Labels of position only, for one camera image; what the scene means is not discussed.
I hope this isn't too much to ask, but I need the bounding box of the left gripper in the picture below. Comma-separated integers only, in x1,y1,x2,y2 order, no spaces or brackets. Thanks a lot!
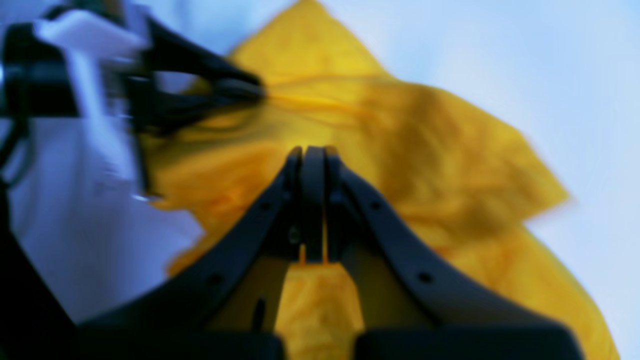
1,0,266,201

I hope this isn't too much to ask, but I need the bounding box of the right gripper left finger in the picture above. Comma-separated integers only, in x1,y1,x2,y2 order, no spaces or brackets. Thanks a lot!
75,146,326,360

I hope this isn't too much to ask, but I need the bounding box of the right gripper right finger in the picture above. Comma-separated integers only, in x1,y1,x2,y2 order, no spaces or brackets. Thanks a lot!
324,146,585,360

